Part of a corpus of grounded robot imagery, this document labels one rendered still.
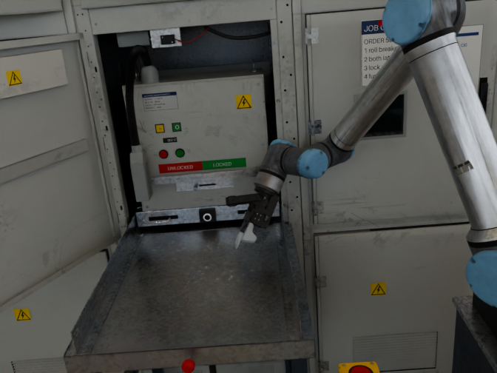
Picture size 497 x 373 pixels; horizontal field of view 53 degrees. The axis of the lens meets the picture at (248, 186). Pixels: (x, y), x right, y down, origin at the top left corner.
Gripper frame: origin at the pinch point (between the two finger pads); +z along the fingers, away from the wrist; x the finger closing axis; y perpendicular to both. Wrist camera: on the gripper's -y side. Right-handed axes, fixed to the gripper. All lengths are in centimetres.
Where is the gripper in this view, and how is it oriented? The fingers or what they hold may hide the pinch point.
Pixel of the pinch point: (235, 244)
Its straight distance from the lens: 159.3
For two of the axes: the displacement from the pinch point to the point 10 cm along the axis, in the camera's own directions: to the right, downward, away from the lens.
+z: -3.9, 9.1, -1.5
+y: 9.2, 3.9, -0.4
